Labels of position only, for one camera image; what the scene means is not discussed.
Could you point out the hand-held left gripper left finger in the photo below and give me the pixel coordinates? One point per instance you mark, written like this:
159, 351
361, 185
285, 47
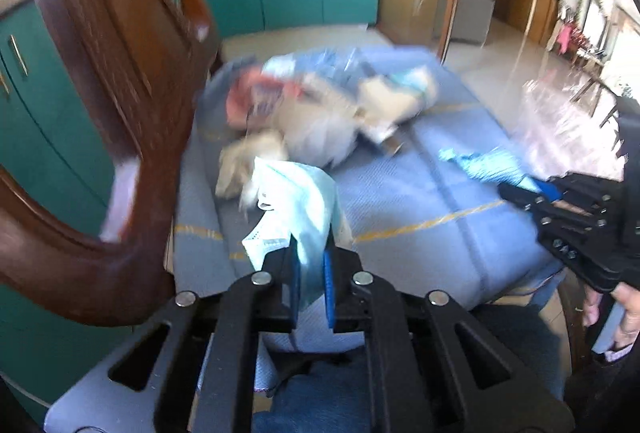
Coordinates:
294, 283

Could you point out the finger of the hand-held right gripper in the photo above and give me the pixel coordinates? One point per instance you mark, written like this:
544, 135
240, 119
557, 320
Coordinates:
545, 188
522, 199

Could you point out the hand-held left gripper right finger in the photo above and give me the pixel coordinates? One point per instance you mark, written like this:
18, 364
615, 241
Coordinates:
330, 283

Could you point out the blue face mask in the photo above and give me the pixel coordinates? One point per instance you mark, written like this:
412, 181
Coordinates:
295, 203

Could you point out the person's right hand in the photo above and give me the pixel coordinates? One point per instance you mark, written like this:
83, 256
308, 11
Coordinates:
631, 313

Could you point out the blue cloth with yellow lines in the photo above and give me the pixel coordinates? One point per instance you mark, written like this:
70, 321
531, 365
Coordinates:
425, 213

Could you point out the dark dining table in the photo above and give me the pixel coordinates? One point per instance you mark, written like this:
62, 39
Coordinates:
597, 90

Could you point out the crumpled white tissue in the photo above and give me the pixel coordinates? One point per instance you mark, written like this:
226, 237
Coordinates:
245, 163

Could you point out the pink hanging cloth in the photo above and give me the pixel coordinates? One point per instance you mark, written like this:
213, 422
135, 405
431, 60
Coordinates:
565, 38

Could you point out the white and blue wrapper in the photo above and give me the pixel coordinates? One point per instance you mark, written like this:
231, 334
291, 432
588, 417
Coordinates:
400, 93

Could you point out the pink snack packet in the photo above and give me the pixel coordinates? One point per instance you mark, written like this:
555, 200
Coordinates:
240, 98

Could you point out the light blue plastic wrapper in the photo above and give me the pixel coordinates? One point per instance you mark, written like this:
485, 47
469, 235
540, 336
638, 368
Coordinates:
310, 63

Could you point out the brown wooden chair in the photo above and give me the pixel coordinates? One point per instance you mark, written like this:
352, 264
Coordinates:
100, 63

